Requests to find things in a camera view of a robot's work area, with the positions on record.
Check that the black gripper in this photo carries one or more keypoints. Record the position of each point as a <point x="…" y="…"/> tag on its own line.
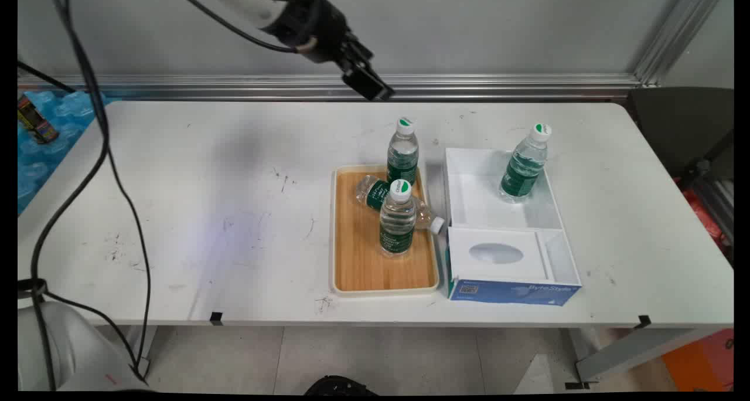
<point x="307" y="23"/>

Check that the green label water bottle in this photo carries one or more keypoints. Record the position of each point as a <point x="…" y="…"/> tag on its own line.
<point x="398" y="222"/>
<point x="522" y="172"/>
<point x="371" y="193"/>
<point x="402" y="157"/>

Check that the wooden tray with cream rim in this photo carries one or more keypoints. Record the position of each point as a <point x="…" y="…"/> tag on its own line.
<point x="360" y="254"/>

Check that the white and blue cardboard box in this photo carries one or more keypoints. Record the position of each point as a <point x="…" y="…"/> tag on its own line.
<point x="498" y="254"/>

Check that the black round object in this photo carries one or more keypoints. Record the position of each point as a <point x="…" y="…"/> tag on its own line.
<point x="340" y="386"/>

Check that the red bag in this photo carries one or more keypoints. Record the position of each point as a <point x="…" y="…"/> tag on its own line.
<point x="706" y="219"/>

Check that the grey table leg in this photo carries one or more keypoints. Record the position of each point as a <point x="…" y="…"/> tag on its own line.
<point x="633" y="354"/>

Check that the orange plastic bin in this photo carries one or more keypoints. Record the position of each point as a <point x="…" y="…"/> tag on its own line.
<point x="703" y="363"/>

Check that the horizontal aluminium frame rail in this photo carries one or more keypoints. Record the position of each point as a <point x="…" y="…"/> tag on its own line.
<point x="469" y="86"/>

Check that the upright aluminium frame post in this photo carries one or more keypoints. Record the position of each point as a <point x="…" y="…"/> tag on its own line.
<point x="674" y="37"/>

